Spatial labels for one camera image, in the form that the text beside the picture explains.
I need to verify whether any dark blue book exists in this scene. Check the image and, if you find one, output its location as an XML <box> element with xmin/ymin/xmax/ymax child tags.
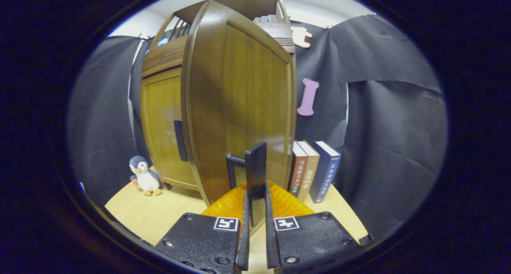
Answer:
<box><xmin>309</xmin><ymin>140</ymin><xmax>342</xmax><ymax>204</ymax></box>

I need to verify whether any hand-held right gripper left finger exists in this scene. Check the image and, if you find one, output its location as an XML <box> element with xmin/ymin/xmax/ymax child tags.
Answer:
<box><xmin>154</xmin><ymin>182</ymin><xmax>251</xmax><ymax>274</ymax></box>

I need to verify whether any black backdrop cloth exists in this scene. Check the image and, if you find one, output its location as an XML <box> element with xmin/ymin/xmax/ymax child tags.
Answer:
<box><xmin>67</xmin><ymin>14</ymin><xmax>448</xmax><ymax>242</ymax></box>

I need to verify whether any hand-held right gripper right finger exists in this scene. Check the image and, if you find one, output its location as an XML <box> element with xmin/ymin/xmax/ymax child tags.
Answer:
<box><xmin>264</xmin><ymin>181</ymin><xmax>362</xmax><ymax>274</ymax></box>

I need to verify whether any red-brown book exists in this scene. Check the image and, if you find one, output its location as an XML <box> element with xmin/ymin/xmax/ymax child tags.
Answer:
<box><xmin>288</xmin><ymin>141</ymin><xmax>309</xmax><ymax>198</ymax></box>

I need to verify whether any wooden cabinet door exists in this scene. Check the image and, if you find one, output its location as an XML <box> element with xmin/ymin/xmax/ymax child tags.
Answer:
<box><xmin>140</xmin><ymin>66</ymin><xmax>200</xmax><ymax>191</ymax></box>
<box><xmin>180</xmin><ymin>0</ymin><xmax>298</xmax><ymax>228</ymax></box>

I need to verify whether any tan book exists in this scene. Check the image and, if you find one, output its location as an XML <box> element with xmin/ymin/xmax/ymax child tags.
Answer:
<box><xmin>297</xmin><ymin>140</ymin><xmax>321</xmax><ymax>203</ymax></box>

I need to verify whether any wooden double-door shoe cabinet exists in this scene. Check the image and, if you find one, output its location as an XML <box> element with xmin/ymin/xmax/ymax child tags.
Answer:
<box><xmin>140</xmin><ymin>0</ymin><xmax>297</xmax><ymax>193</ymax></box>

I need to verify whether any penguin plush toy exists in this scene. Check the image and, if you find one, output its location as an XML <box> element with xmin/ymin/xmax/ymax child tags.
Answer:
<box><xmin>129</xmin><ymin>155</ymin><xmax>163</xmax><ymax>197</ymax></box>

